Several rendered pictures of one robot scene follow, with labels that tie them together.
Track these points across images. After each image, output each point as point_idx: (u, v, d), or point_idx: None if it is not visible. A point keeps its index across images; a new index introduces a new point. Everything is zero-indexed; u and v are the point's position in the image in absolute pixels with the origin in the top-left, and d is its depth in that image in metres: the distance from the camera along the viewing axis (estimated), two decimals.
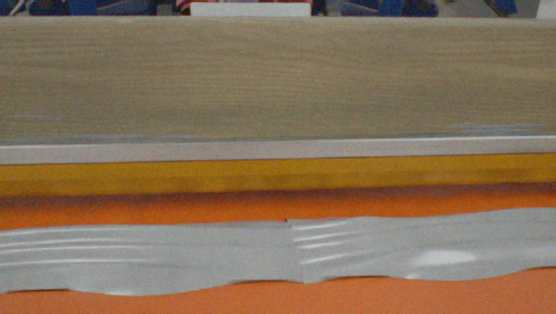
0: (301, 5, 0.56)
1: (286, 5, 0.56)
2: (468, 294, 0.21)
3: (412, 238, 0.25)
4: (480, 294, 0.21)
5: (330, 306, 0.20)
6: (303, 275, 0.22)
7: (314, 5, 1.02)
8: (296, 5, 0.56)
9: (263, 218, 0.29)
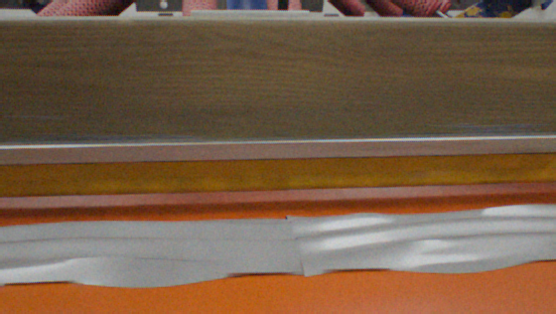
0: (301, 13, 0.56)
1: (286, 13, 0.56)
2: (470, 285, 0.21)
3: (413, 234, 0.25)
4: (482, 285, 0.21)
5: (331, 297, 0.20)
6: (304, 268, 0.22)
7: None
8: (296, 13, 0.56)
9: (263, 216, 0.29)
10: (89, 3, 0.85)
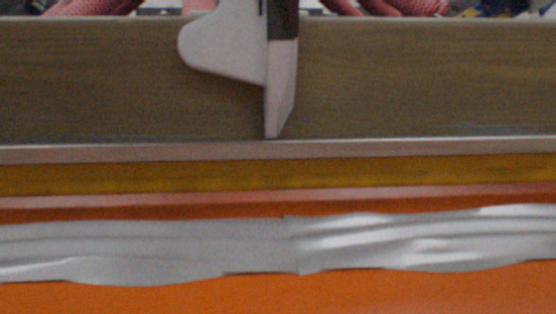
0: (299, 13, 0.56)
1: None
2: (464, 284, 0.21)
3: (408, 233, 0.25)
4: (476, 284, 0.21)
5: (326, 295, 0.20)
6: (299, 267, 0.22)
7: None
8: None
9: (260, 216, 0.29)
10: (89, 6, 0.86)
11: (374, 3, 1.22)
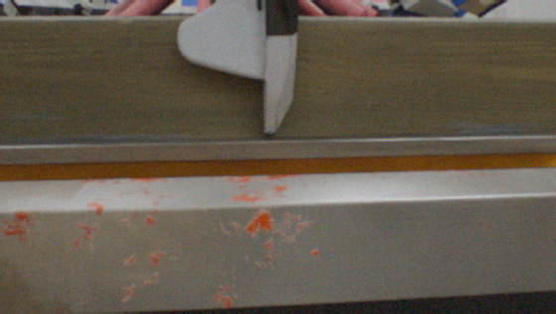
0: None
1: None
2: None
3: None
4: None
5: None
6: None
7: None
8: None
9: None
10: (134, 15, 1.31)
11: None
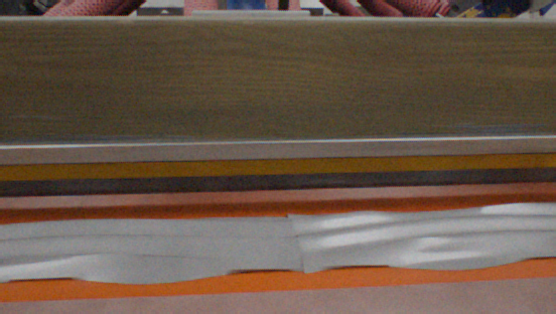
0: (301, 13, 0.56)
1: (286, 13, 0.56)
2: (468, 282, 0.21)
3: (412, 231, 0.25)
4: (480, 281, 0.21)
5: (331, 293, 0.20)
6: (304, 265, 0.22)
7: None
8: (296, 13, 0.56)
9: (264, 214, 0.29)
10: (90, 6, 0.86)
11: (375, 3, 1.23)
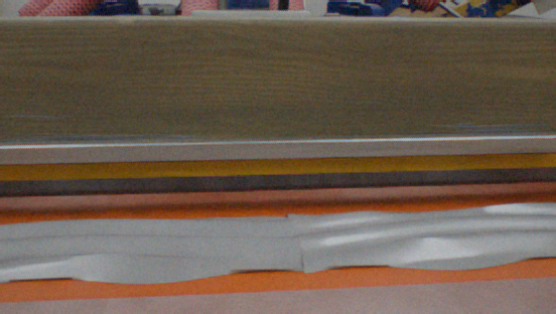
0: (301, 13, 0.56)
1: (286, 13, 0.56)
2: (468, 282, 0.21)
3: (412, 231, 0.25)
4: (480, 281, 0.21)
5: (331, 293, 0.20)
6: (304, 265, 0.22)
7: None
8: (296, 13, 0.56)
9: (264, 214, 0.29)
10: None
11: None
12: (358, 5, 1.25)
